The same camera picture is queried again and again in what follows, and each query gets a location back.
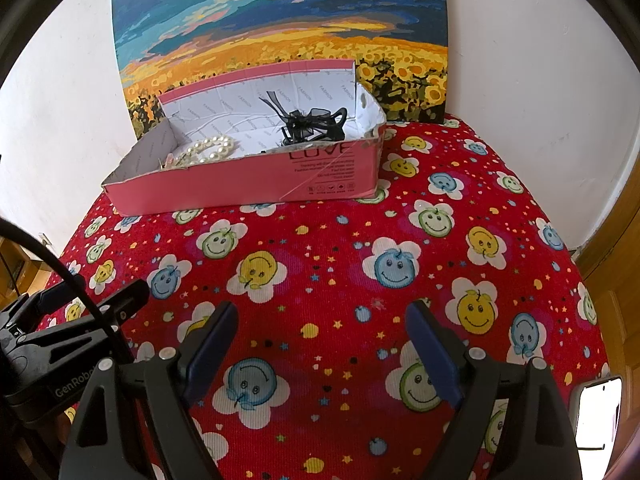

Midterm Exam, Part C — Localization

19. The pink cardboard box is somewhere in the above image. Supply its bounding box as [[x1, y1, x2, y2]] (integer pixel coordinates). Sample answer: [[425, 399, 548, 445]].
[[101, 58, 387, 217]]

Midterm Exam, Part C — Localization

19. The red smiley flower cloth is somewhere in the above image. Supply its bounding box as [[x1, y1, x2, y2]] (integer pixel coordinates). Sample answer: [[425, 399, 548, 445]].
[[30, 115, 623, 480]]

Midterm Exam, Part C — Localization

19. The wooden door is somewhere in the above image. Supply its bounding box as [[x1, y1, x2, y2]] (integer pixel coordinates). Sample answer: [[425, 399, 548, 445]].
[[575, 175, 640, 386]]

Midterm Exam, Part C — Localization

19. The black cable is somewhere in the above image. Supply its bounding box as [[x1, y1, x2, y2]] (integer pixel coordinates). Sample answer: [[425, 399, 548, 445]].
[[0, 217, 136, 363]]

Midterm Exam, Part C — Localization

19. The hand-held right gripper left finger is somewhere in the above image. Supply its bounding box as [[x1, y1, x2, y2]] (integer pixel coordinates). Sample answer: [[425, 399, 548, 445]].
[[65, 301, 240, 480]]

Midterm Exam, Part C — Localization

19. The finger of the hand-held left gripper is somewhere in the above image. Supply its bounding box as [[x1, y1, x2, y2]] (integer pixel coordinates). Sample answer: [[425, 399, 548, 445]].
[[35, 280, 151, 343], [20, 274, 87, 321]]

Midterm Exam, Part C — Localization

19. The white pearl bracelet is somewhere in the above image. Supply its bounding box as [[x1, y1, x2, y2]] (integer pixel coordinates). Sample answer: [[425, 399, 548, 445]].
[[175, 135, 240, 167]]

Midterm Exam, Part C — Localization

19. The black lace hair bow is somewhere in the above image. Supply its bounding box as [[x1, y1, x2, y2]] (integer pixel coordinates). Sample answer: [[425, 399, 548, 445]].
[[260, 91, 351, 147]]

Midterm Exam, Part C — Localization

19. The sunflower field painting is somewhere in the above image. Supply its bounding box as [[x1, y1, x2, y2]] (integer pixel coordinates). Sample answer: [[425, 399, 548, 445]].
[[111, 0, 449, 141]]

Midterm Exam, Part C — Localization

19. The white phone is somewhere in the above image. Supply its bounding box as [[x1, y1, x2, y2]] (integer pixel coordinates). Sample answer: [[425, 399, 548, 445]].
[[570, 375, 623, 453]]

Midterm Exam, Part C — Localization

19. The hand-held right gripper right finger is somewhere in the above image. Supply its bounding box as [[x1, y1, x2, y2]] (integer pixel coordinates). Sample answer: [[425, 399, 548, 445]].
[[405, 301, 583, 480]]

